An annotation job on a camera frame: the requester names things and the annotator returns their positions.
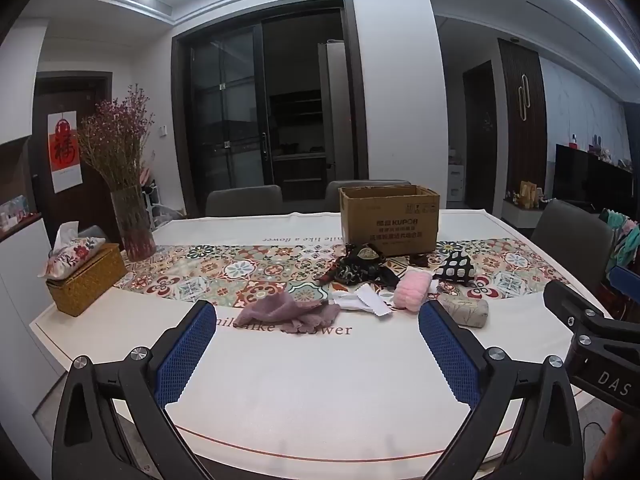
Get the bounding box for silver refrigerator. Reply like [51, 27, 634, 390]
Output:
[317, 40, 356, 184]

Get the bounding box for dark wall panel with gold handles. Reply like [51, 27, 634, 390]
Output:
[497, 37, 549, 202]

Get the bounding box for pink fluffy cloth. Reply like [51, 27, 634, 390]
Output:
[394, 267, 434, 311]

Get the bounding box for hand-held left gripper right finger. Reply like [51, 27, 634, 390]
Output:
[418, 301, 585, 480]

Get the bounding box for mauve knit cloth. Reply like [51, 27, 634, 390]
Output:
[234, 292, 341, 334]

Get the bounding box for yellow woven tissue box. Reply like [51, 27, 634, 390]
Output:
[46, 243, 129, 318]

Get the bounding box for white zigzag-edged cloth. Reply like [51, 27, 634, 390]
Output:
[327, 282, 392, 319]

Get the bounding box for glass vase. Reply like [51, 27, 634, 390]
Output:
[110, 185, 158, 262]

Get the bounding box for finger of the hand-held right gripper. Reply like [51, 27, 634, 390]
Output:
[608, 264, 640, 309]
[543, 279, 617, 342]

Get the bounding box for black pouch with white patches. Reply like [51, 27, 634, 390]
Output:
[432, 250, 476, 286]

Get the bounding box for grey dining chair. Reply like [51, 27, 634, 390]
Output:
[205, 185, 285, 219]
[530, 199, 615, 297]
[325, 179, 412, 212]

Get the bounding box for grey printed pouch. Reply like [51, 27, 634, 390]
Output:
[437, 293, 490, 330]

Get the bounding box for brown cardboard box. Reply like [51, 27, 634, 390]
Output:
[339, 185, 441, 257]

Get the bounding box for black patterned scarf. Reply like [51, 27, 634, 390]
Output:
[320, 242, 401, 289]

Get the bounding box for white television stand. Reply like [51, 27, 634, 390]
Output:
[502, 196, 552, 228]

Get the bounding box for dark sliding glass door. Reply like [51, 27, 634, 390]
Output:
[171, 0, 370, 219]

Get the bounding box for black television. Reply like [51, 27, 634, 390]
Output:
[554, 143, 637, 219]

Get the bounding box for dried purple flowers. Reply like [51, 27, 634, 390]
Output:
[75, 84, 156, 197]

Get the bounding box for floral tissue cover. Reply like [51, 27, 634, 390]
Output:
[39, 224, 107, 281]

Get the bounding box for dark entrance door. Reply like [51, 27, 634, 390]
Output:
[34, 72, 114, 243]

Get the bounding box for red and white wall calendar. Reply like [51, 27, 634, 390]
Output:
[47, 111, 84, 195]

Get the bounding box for small white cabinet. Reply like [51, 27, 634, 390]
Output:
[447, 162, 466, 204]

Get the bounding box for colourful clothes pile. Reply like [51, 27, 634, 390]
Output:
[599, 208, 640, 272]

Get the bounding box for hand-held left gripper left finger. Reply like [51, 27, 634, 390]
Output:
[51, 300, 217, 480]

